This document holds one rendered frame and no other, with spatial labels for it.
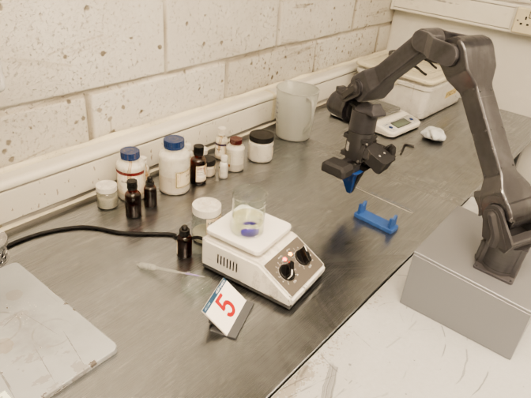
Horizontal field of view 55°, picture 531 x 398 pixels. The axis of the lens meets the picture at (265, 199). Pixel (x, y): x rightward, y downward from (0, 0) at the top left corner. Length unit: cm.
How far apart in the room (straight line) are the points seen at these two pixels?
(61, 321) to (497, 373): 70
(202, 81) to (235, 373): 84
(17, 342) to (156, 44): 73
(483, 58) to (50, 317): 80
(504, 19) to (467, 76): 121
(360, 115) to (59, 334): 70
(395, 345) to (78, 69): 82
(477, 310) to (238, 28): 96
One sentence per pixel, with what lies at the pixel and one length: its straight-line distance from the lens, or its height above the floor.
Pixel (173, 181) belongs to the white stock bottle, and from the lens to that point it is 119.
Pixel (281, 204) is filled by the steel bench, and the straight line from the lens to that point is 119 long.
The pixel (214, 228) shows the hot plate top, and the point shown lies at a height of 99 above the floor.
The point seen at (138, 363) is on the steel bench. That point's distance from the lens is 82.
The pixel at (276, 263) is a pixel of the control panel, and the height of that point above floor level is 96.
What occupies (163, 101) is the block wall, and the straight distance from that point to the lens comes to 132.
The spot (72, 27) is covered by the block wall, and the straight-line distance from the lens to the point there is 114.
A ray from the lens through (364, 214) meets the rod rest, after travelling 119.
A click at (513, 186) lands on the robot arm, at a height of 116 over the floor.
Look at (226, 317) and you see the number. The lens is 86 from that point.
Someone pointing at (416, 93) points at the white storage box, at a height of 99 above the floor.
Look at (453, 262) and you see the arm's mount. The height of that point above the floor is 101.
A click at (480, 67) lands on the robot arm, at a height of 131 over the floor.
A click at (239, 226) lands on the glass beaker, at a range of 90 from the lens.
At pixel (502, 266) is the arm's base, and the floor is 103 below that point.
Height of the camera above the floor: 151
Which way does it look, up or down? 30 degrees down
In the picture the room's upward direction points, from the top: 6 degrees clockwise
